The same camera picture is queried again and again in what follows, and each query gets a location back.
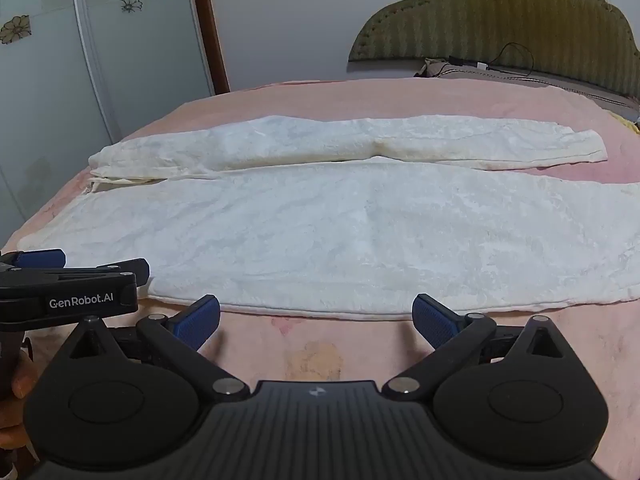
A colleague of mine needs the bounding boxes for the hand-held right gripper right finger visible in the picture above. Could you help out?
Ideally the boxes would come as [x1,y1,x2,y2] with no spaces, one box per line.
[381,293,569,401]

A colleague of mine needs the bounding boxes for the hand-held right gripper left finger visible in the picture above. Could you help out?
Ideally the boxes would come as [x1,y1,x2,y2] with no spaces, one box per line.
[61,294,251,401]

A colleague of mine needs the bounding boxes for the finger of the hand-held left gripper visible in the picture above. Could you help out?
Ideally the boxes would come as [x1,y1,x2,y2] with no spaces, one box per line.
[0,248,67,272]
[0,258,151,291]

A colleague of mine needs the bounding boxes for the white pants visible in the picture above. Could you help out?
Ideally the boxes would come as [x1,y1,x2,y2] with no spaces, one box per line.
[17,114,640,322]

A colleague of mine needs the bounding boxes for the person's left hand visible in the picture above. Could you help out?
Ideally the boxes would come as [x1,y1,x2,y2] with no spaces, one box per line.
[0,354,40,456]

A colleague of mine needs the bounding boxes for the pink blanket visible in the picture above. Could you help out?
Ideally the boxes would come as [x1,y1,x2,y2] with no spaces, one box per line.
[0,77,640,480]

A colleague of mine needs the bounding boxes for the brown crumpled cloth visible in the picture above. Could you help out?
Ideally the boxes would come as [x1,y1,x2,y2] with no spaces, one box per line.
[414,57,454,80]

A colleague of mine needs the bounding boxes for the yellow cloth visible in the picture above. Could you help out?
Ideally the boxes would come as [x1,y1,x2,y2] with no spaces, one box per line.
[612,110,640,137]

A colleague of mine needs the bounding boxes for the green padded headboard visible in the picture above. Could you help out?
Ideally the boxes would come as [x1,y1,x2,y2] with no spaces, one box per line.
[347,0,640,99]

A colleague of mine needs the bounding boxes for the brown wooden door frame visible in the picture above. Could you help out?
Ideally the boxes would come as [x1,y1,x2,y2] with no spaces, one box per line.
[187,0,231,95]

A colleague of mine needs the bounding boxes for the black charging cable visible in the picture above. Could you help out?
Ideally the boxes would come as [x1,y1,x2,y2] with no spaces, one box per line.
[446,41,536,80]

